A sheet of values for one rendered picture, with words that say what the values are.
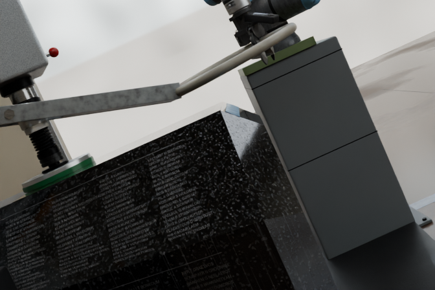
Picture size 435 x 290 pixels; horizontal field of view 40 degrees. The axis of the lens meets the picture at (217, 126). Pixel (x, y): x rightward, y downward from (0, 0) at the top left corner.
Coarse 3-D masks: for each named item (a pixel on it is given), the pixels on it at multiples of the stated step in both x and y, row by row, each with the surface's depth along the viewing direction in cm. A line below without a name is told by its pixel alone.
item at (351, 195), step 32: (288, 64) 242; (320, 64) 242; (256, 96) 243; (288, 96) 243; (320, 96) 243; (352, 96) 244; (288, 128) 244; (320, 128) 244; (352, 128) 245; (288, 160) 245; (320, 160) 246; (352, 160) 246; (384, 160) 246; (320, 192) 247; (352, 192) 247; (384, 192) 248; (320, 224) 248; (352, 224) 248; (384, 224) 249
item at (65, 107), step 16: (80, 96) 174; (96, 96) 176; (112, 96) 177; (128, 96) 179; (144, 96) 181; (160, 96) 183; (176, 96) 184; (0, 112) 166; (16, 112) 168; (32, 112) 169; (48, 112) 171; (64, 112) 172; (80, 112) 174; (96, 112) 185
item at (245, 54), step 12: (288, 24) 196; (264, 36) 213; (276, 36) 178; (252, 48) 175; (264, 48) 176; (228, 60) 175; (240, 60) 174; (204, 72) 218; (216, 72) 175; (180, 84) 210; (192, 84) 178; (204, 84) 178
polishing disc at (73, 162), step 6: (84, 156) 172; (90, 156) 176; (72, 162) 168; (78, 162) 170; (60, 168) 166; (66, 168) 167; (42, 174) 174; (48, 174) 166; (54, 174) 166; (30, 180) 170; (36, 180) 166; (42, 180) 166; (24, 186) 170
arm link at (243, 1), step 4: (232, 0) 211; (236, 0) 211; (240, 0) 211; (244, 0) 212; (248, 0) 213; (228, 4) 212; (232, 4) 211; (236, 4) 211; (240, 4) 211; (244, 4) 211; (248, 4) 212; (228, 8) 213; (232, 8) 212; (236, 8) 211; (240, 8) 211; (228, 12) 215; (232, 12) 212; (236, 12) 213
